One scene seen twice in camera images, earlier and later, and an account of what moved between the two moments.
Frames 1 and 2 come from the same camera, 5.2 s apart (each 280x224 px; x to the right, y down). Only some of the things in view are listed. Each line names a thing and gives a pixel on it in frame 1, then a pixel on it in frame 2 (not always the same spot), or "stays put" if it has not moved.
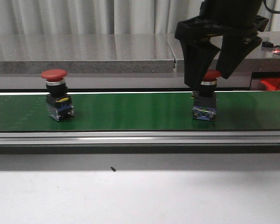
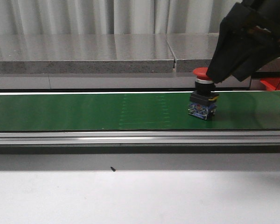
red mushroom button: [59, 102] to [203, 101]
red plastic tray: [272, 83] stays put
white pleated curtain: [105, 17] stays put
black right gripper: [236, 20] to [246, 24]
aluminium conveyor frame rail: [142, 137] stays put
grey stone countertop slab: [86, 53] stays put
